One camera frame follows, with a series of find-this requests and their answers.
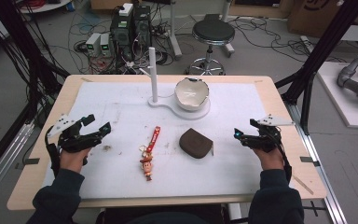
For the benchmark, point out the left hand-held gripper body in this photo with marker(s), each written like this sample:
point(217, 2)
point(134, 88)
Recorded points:
point(74, 140)

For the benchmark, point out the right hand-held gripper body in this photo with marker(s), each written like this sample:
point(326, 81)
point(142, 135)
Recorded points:
point(265, 138)

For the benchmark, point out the person's left hand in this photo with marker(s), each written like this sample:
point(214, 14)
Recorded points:
point(73, 160)

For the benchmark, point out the person's right hand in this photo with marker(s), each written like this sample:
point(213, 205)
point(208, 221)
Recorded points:
point(272, 160)

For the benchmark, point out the white table mat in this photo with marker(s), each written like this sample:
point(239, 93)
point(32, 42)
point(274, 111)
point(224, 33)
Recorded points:
point(121, 102)

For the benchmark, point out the brown pouch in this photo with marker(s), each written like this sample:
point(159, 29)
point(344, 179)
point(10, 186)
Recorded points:
point(195, 143)

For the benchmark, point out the grey tape piece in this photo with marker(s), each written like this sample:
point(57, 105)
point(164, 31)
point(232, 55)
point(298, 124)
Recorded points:
point(31, 161)
point(309, 160)

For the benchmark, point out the white eggshell-shaped bowl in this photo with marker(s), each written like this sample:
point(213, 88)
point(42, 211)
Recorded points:
point(191, 93)

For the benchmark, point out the white stand with pole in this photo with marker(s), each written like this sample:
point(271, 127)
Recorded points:
point(153, 77)

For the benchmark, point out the grey power supply unit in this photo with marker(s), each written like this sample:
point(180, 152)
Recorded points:
point(93, 43)
point(105, 45)

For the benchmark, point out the white floor platform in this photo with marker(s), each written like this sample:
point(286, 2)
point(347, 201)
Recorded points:
point(338, 96)

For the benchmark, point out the black computer tower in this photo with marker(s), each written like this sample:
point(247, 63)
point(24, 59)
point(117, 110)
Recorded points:
point(121, 34)
point(142, 28)

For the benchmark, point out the black round stool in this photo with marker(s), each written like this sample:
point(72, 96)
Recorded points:
point(213, 31)

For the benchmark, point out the person's dark clothed lap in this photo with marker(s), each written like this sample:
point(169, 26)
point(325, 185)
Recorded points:
point(161, 216)

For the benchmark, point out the white box on computer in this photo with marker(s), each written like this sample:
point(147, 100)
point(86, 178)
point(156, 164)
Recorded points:
point(126, 9)

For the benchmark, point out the white table leg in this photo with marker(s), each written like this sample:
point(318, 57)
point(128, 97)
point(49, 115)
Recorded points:
point(174, 34)

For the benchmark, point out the cardboard box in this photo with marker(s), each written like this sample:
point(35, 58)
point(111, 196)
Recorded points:
point(310, 15)

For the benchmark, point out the aluminium rail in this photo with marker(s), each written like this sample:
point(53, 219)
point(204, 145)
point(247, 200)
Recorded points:
point(320, 174)
point(3, 165)

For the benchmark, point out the black frame strut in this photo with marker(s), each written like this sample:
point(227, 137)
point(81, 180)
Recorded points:
point(21, 40)
point(323, 46)

